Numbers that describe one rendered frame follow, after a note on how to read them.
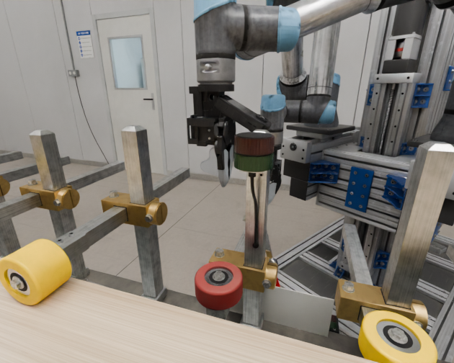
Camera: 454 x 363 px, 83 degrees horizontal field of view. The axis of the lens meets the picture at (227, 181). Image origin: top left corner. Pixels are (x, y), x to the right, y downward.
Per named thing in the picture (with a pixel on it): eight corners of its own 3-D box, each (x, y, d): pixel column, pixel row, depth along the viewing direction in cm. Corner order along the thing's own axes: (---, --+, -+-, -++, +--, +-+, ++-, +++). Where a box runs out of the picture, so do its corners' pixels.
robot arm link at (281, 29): (281, 16, 55) (231, 14, 53) (305, 0, 44) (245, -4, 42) (279, 57, 57) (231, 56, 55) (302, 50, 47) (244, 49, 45)
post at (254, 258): (245, 332, 61) (252, 128, 44) (260, 335, 60) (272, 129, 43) (241, 345, 57) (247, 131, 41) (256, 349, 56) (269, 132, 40)
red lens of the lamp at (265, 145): (240, 145, 42) (240, 132, 42) (276, 147, 41) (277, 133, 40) (228, 153, 37) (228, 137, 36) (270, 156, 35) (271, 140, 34)
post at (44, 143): (82, 291, 76) (42, 128, 60) (91, 294, 75) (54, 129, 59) (72, 299, 73) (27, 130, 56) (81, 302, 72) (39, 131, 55)
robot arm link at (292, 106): (300, 122, 92) (297, 125, 83) (270, 120, 96) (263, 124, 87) (303, 99, 90) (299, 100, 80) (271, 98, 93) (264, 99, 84)
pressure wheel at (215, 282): (207, 303, 51) (205, 254, 47) (246, 313, 48) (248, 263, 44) (189, 338, 43) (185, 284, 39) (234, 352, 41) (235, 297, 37)
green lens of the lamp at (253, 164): (239, 159, 43) (240, 147, 42) (275, 162, 41) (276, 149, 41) (228, 169, 38) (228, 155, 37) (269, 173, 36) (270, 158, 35)
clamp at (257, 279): (217, 265, 58) (216, 246, 56) (277, 278, 54) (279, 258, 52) (207, 282, 53) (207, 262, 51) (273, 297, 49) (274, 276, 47)
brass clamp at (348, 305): (334, 296, 52) (338, 276, 50) (411, 313, 48) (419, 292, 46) (336, 320, 46) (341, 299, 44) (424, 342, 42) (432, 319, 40)
